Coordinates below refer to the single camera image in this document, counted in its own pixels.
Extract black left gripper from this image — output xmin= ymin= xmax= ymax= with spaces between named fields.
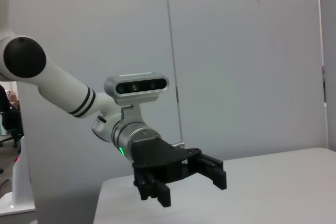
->
xmin=130 ymin=137 xmax=227 ymax=208

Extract white equipment stand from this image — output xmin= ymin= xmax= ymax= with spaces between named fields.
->
xmin=0 ymin=135 xmax=36 ymax=216

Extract black office chair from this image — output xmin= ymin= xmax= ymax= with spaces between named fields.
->
xmin=0 ymin=129 xmax=23 ymax=154

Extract seated person dark clothes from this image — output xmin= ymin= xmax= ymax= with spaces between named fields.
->
xmin=0 ymin=83 xmax=24 ymax=141

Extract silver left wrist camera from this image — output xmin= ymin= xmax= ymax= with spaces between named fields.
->
xmin=103 ymin=71 xmax=170 ymax=104

